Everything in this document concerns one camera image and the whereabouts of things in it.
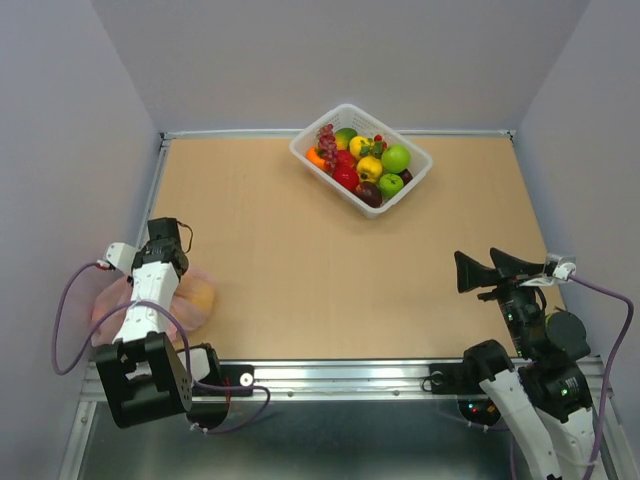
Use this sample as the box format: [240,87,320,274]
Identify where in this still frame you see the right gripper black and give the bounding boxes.
[453,244,543,356]

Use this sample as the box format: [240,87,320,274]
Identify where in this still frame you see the pink plastic bag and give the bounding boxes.
[90,266,216,346]

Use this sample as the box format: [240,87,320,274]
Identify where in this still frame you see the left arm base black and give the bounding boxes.
[185,364,271,435]

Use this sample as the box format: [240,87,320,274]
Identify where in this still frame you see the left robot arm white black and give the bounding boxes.
[95,217,223,429]

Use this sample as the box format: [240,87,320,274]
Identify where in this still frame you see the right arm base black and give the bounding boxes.
[421,363,501,430]

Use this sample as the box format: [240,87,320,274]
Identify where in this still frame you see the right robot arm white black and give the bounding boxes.
[454,248,607,479]

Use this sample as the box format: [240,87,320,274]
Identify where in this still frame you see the orange fruit inside bag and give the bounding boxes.
[181,283,216,316]

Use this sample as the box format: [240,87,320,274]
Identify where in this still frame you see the small dark plum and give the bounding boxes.
[398,169,413,185]

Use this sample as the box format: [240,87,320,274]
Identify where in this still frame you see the small green apple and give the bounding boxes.
[378,173,404,200]

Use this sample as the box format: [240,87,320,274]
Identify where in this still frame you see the dark purple plum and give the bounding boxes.
[354,181,383,208]

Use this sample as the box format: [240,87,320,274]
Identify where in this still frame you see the large green apple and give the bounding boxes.
[381,145,411,174]

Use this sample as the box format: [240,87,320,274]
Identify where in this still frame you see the yellow bell pepper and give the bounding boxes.
[356,156,384,184]

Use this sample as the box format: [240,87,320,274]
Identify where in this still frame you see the red cherries with leaves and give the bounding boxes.
[359,135,387,158]

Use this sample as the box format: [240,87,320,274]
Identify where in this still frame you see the orange tangerine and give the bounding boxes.
[306,147,331,172]

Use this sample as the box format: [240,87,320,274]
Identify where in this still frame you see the red apple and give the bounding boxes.
[332,166,360,192]

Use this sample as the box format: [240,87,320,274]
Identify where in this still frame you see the red strawberry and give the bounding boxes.
[336,150,357,168]

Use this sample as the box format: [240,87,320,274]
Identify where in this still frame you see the purple grape bunch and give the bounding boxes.
[316,123,338,172]

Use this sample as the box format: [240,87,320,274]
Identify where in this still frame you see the white plastic basket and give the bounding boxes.
[290,104,433,219]

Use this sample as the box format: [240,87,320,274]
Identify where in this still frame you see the green yellow mango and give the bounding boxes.
[334,127,358,150]

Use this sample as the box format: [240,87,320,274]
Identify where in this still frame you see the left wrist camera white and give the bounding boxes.
[97,242,137,275]

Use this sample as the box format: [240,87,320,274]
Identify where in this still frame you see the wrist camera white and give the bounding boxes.
[521,253,576,288]
[97,242,137,275]

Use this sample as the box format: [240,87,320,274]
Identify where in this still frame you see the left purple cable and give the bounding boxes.
[51,261,272,435]

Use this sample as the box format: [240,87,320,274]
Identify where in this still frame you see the purple cable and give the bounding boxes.
[51,261,272,435]
[508,273,635,480]

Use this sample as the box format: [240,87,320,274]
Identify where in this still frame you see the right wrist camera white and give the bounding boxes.
[521,253,576,288]

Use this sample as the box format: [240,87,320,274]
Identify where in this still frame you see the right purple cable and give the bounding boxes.
[508,273,635,480]

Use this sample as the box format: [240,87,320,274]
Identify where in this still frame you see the aluminium front rail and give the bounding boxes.
[79,356,614,402]

